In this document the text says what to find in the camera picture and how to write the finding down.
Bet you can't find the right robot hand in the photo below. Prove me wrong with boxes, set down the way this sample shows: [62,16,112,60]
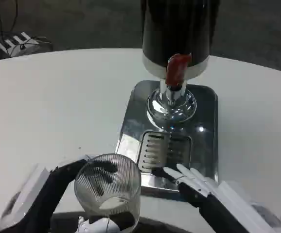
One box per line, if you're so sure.
[152,164,281,233]

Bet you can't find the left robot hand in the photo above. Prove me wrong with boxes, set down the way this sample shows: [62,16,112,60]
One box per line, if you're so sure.
[0,156,118,233]

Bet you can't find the clear ribbed glass cup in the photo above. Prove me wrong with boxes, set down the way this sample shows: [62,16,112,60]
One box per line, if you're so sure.
[73,153,142,225]

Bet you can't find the steel drip tray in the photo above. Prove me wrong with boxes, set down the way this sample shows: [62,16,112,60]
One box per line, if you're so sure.
[114,80,219,195]

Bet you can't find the slotted steel tray grid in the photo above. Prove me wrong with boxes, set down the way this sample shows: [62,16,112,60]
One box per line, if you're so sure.
[137,130,193,174]

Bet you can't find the white power strip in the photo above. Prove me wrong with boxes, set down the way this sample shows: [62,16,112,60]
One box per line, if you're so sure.
[0,32,39,58]

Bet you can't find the black drink dispenser chrome stand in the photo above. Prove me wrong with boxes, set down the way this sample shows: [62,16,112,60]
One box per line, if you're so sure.
[140,0,220,130]

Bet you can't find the red tap handle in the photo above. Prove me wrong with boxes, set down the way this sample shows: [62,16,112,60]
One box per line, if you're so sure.
[165,53,192,87]

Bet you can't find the black cable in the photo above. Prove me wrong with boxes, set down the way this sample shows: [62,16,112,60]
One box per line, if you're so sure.
[0,0,19,47]

